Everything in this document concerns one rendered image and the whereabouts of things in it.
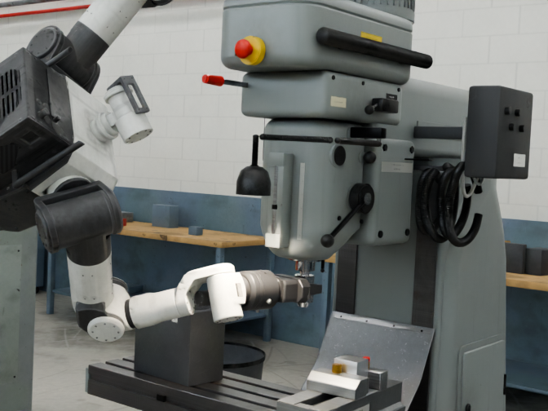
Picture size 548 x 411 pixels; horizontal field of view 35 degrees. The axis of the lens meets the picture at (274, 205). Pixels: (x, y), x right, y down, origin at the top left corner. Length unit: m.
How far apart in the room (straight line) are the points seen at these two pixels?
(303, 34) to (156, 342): 0.92
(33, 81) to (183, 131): 6.35
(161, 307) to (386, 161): 0.63
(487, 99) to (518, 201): 4.29
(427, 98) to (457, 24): 4.35
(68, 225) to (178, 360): 0.65
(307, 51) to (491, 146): 0.49
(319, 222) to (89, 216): 0.52
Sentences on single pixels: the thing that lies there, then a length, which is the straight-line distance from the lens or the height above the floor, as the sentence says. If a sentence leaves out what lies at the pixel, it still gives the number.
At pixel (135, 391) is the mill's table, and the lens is 2.29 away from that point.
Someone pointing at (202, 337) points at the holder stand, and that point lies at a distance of 2.19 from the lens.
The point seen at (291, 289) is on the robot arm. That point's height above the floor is 1.25.
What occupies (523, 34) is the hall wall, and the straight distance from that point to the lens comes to 6.36.
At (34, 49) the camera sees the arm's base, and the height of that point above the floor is 1.75.
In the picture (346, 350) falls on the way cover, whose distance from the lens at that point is 2.36.
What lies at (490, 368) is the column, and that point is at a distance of 2.51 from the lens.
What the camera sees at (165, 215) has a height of 0.99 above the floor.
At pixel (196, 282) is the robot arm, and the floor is 1.26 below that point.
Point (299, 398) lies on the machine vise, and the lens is 1.87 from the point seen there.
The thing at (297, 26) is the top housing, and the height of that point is 1.81.
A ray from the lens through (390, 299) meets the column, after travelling 2.33.
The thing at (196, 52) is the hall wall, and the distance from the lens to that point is 8.07.
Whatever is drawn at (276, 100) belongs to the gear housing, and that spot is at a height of 1.66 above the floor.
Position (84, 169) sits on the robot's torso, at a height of 1.50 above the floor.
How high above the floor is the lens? 1.53
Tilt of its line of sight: 3 degrees down
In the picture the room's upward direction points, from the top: 3 degrees clockwise
